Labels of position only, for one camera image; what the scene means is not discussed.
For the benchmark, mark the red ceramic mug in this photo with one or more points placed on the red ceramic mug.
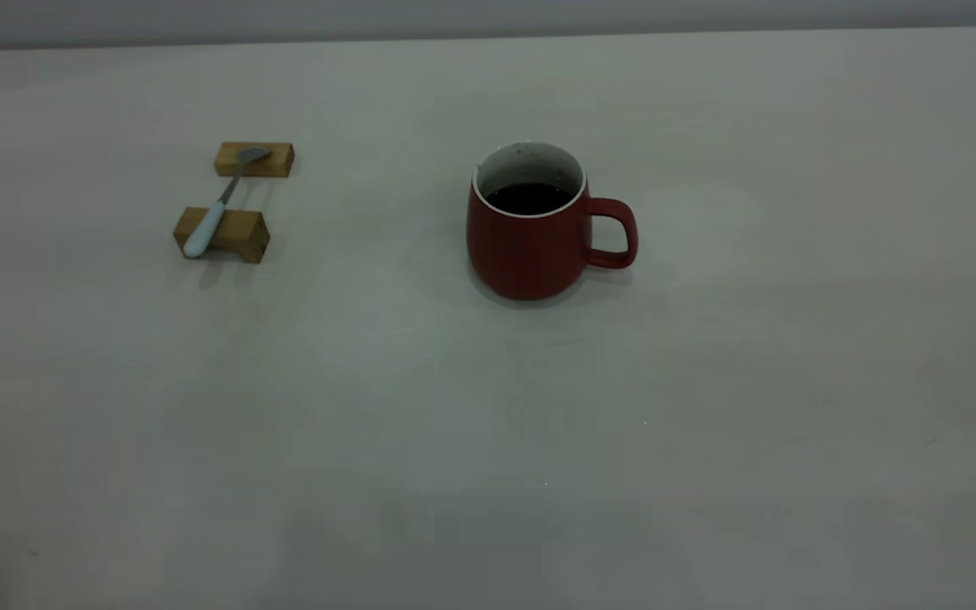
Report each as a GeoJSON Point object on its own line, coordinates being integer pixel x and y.
{"type": "Point", "coordinates": [530, 254]}

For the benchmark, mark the flat rectangular wooden block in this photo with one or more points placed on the flat rectangular wooden block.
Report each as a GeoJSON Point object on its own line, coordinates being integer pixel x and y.
{"type": "Point", "coordinates": [278, 161]}

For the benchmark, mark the wooden block with arched notch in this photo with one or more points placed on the wooden block with arched notch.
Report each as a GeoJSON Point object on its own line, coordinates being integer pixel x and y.
{"type": "Point", "coordinates": [244, 234]}

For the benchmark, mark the dark coffee liquid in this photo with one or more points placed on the dark coffee liquid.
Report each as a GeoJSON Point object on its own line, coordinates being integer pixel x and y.
{"type": "Point", "coordinates": [529, 199]}

